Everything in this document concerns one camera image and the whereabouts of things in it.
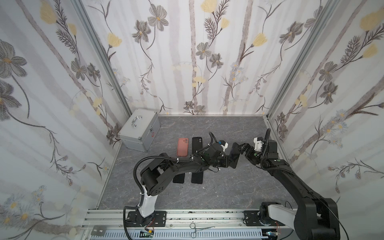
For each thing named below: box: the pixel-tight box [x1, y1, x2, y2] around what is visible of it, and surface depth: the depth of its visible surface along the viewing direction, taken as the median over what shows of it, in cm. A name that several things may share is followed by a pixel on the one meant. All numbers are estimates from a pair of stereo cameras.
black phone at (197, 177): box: [191, 171, 204, 184], surface depth 90 cm
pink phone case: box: [176, 138, 189, 157], surface depth 104 cm
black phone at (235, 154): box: [229, 142, 241, 169], surface depth 86 cm
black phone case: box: [192, 136, 203, 155], surface depth 107 cm
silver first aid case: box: [117, 108, 160, 153], surface depth 95 cm
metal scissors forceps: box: [189, 222, 215, 239], surface depth 73 cm
